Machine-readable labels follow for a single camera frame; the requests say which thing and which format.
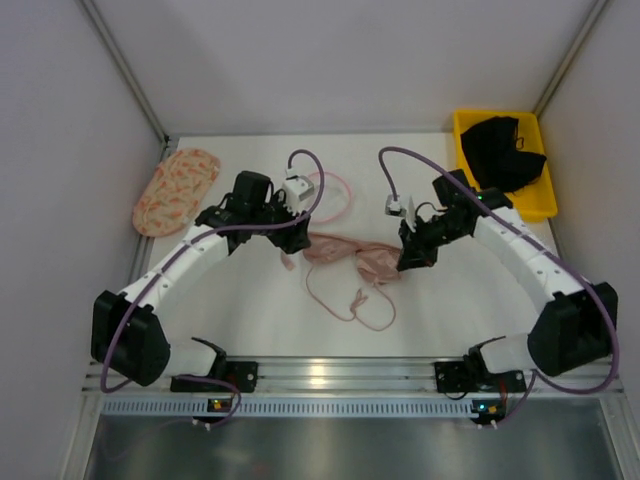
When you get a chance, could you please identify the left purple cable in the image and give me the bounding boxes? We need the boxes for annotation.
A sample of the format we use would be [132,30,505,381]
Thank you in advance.
[99,149,327,430]

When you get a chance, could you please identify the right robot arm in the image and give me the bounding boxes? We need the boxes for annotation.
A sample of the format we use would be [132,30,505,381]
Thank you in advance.
[386,170,618,377]

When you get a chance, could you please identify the aluminium frame rail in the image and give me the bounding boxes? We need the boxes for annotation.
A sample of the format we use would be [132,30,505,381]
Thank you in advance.
[81,356,611,396]

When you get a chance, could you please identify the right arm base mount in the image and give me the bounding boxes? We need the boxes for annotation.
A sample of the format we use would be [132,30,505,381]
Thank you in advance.
[434,360,527,394]

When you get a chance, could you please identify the purple cable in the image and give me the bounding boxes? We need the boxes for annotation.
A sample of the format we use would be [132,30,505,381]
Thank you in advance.
[99,149,327,430]
[378,146,621,430]

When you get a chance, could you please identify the yellow plastic tray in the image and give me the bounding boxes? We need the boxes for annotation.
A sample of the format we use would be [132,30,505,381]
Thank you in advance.
[453,109,558,222]

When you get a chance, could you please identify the pink satin bra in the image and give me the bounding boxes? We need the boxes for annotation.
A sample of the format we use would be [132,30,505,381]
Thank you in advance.
[302,232,401,333]

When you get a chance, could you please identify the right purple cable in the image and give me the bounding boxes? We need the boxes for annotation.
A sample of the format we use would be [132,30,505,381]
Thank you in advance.
[378,146,621,430]

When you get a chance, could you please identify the orange patterned laundry bag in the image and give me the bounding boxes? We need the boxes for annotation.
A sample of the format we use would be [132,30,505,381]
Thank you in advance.
[132,148,221,238]

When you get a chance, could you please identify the perforated cable duct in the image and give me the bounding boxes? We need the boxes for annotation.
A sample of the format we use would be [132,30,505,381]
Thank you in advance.
[102,397,479,418]

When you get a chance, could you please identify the black bra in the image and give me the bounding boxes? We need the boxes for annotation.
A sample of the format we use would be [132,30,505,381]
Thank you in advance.
[461,116,547,193]

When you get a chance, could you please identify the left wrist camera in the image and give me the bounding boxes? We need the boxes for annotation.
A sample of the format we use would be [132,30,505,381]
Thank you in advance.
[281,169,315,213]

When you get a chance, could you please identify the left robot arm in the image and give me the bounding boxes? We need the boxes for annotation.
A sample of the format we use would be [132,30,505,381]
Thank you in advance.
[91,171,318,386]

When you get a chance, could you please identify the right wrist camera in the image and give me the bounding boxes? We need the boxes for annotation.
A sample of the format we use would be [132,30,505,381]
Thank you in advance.
[384,194,417,229]

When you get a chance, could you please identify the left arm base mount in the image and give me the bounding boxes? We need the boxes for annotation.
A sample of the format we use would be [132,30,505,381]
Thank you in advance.
[170,359,259,393]

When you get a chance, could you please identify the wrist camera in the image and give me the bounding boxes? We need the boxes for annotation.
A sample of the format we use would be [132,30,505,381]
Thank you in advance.
[384,194,417,229]
[281,169,315,213]

